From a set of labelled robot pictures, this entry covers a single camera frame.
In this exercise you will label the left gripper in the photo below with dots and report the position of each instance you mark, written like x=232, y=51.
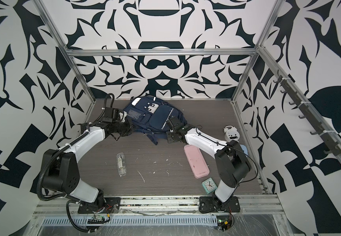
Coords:
x=129, y=126

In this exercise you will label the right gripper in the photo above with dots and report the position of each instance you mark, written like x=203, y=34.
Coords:
x=169, y=139

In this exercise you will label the navy blue student backpack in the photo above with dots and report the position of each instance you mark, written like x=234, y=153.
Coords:
x=149, y=116

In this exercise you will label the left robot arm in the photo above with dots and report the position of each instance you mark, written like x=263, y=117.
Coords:
x=60, y=176

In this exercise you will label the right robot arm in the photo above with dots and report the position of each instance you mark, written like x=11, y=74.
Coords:
x=232, y=163

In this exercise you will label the black remote control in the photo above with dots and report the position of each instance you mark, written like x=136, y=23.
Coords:
x=83, y=127

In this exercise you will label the clear plastic pen box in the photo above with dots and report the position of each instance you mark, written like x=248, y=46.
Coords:
x=121, y=164

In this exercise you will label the pink pencil case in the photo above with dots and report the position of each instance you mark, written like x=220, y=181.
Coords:
x=196, y=161

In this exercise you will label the green square alarm clock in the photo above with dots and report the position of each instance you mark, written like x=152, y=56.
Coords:
x=209, y=185

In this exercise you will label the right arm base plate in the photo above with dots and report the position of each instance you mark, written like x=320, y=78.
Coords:
x=213, y=204

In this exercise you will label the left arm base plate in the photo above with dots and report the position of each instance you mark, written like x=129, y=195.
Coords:
x=107, y=205

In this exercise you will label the aluminium frame rail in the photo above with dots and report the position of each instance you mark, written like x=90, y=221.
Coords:
x=158, y=205

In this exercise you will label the wall hook rail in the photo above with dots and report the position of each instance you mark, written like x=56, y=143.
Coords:
x=310, y=113

